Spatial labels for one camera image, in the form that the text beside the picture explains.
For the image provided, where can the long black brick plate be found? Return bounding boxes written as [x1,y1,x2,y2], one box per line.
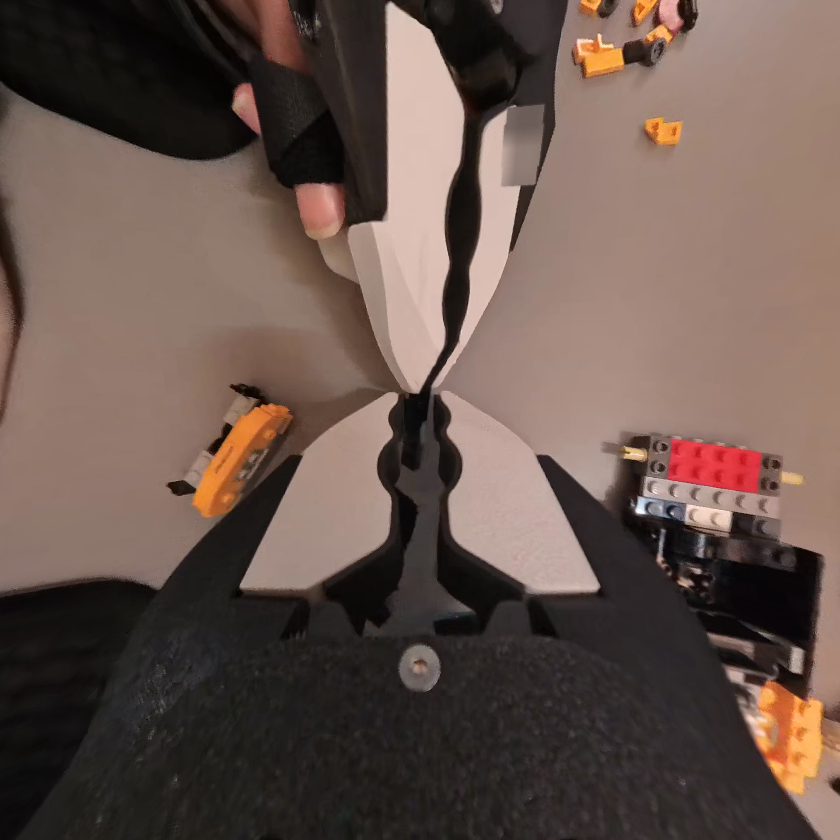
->
[399,390,435,471]

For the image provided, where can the grey desk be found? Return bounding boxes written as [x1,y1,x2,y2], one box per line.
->
[0,0,840,840]

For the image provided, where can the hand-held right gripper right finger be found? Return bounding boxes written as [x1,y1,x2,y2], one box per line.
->
[437,391,601,596]

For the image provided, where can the black toy car chassis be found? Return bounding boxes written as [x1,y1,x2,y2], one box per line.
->
[602,430,826,800]

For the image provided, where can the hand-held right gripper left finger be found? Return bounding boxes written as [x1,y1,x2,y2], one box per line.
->
[239,392,401,593]

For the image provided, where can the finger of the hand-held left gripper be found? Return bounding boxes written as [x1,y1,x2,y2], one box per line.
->
[420,105,546,396]
[318,3,468,396]

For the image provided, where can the orange grey black brick assembly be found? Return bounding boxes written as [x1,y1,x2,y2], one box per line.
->
[166,382,294,519]

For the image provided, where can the pile of small loose bricks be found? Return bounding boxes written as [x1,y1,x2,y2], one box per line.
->
[571,0,700,80]

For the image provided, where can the person's left hand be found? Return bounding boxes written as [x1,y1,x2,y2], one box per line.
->
[231,0,349,241]

